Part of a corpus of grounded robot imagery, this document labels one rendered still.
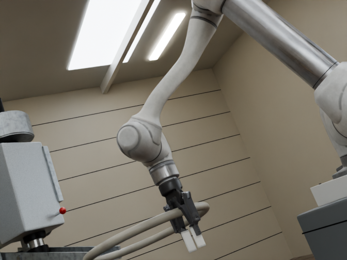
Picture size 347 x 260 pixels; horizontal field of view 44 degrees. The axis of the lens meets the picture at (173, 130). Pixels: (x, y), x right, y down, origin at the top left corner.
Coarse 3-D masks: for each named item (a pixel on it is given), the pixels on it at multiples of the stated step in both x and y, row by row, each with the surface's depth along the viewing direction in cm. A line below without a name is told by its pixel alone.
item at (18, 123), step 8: (0, 112) 199; (8, 112) 200; (16, 112) 202; (24, 112) 207; (0, 120) 198; (8, 120) 198; (16, 120) 200; (24, 120) 204; (0, 128) 196; (8, 128) 197; (16, 128) 198; (24, 128) 202; (32, 128) 210; (0, 136) 196; (8, 136) 197; (16, 136) 201; (24, 136) 204; (32, 136) 208
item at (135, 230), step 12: (204, 204) 148; (156, 216) 134; (168, 216) 135; (180, 216) 138; (132, 228) 133; (144, 228) 132; (168, 228) 176; (108, 240) 134; (120, 240) 133; (144, 240) 176; (156, 240) 176; (96, 252) 136; (120, 252) 170
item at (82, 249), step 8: (24, 248) 208; (56, 248) 193; (64, 248) 190; (72, 248) 187; (80, 248) 184; (88, 248) 181; (112, 248) 173; (120, 248) 172; (8, 256) 197; (16, 256) 193; (24, 256) 189; (32, 256) 186; (40, 256) 183; (48, 256) 180; (56, 256) 176; (64, 256) 174; (72, 256) 171; (80, 256) 168
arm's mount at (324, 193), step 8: (344, 176) 128; (320, 184) 137; (328, 184) 134; (336, 184) 131; (344, 184) 128; (312, 192) 141; (320, 192) 138; (328, 192) 135; (336, 192) 132; (344, 192) 129; (320, 200) 138; (328, 200) 135; (336, 200) 133
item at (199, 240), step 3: (192, 228) 134; (192, 231) 134; (192, 234) 134; (195, 234) 134; (195, 237) 133; (198, 237) 134; (201, 237) 135; (195, 240) 133; (198, 240) 133; (201, 240) 134; (198, 243) 133; (201, 243) 133; (204, 243) 134; (198, 246) 132; (201, 246) 133
